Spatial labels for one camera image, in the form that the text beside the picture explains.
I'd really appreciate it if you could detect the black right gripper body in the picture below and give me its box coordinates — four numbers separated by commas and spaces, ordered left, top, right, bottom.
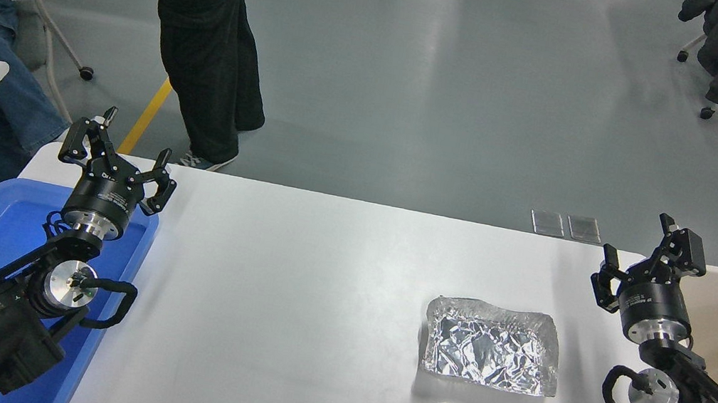
615, 266, 699, 335

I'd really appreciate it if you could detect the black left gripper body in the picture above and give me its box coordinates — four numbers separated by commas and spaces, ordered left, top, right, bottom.
61, 160, 149, 234

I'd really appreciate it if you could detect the clear floor plate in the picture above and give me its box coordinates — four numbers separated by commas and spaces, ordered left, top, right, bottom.
565, 215, 605, 246
529, 209, 568, 239

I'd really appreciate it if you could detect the crinkled silver foil tray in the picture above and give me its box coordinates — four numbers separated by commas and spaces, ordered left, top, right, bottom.
416, 292, 569, 399

